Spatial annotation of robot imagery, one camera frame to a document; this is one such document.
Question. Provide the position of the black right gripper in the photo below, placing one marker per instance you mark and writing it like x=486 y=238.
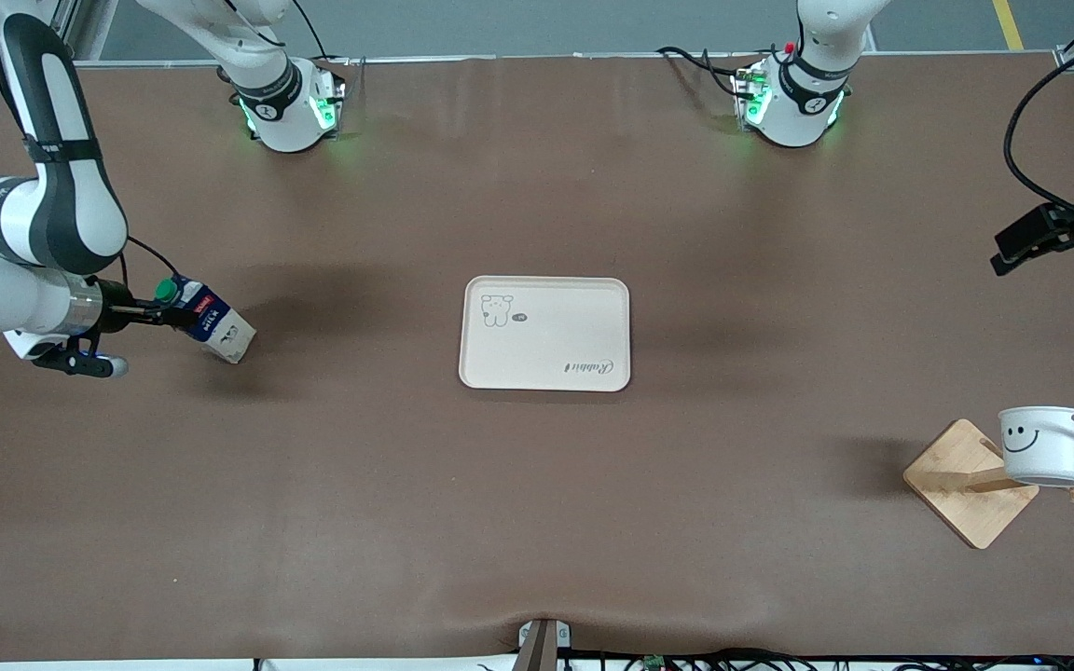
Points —
x=115 y=306

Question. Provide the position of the blue milk carton green cap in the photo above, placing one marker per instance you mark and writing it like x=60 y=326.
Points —
x=220 y=331

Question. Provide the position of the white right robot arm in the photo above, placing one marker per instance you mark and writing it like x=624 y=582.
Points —
x=6 y=242

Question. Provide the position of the wooden cup rack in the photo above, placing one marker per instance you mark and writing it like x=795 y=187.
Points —
x=961 y=485

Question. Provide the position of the brown table cover mat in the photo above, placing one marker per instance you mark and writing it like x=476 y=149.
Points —
x=313 y=513

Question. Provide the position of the beige plastic tray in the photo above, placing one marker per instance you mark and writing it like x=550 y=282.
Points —
x=546 y=345

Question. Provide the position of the gray table edge clamp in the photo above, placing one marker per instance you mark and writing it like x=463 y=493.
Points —
x=544 y=638

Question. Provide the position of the small green circuit board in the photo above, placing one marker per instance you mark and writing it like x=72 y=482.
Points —
x=655 y=663

